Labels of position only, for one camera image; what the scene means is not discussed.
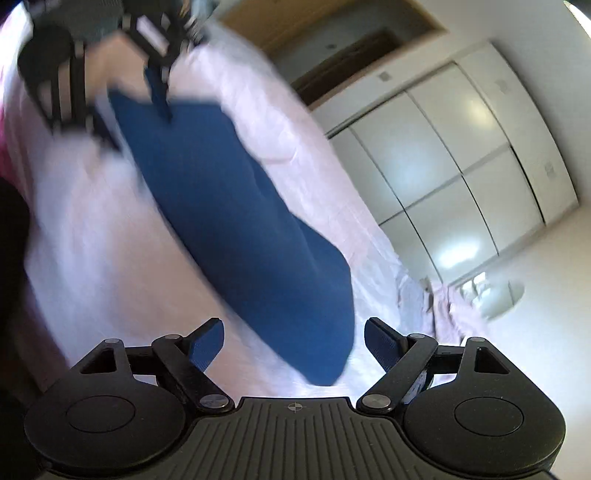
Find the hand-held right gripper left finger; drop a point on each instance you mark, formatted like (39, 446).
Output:
(208, 345)

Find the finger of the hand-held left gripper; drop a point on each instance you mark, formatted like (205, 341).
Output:
(105, 131)
(159, 94)

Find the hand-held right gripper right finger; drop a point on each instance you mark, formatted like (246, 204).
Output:
(379, 344)

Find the blue cloth garment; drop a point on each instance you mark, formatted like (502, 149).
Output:
(240, 221)

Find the person's left forearm teal sleeve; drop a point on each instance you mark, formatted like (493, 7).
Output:
(94, 21)

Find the bed with pale pink sheet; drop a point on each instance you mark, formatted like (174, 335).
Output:
(92, 258)

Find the person's dark clothing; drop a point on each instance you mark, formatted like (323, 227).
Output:
(14, 323)

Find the white sliding-door wardrobe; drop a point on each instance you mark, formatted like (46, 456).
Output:
(443, 152)

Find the wooden door frame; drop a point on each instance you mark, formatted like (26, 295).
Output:
(323, 41)

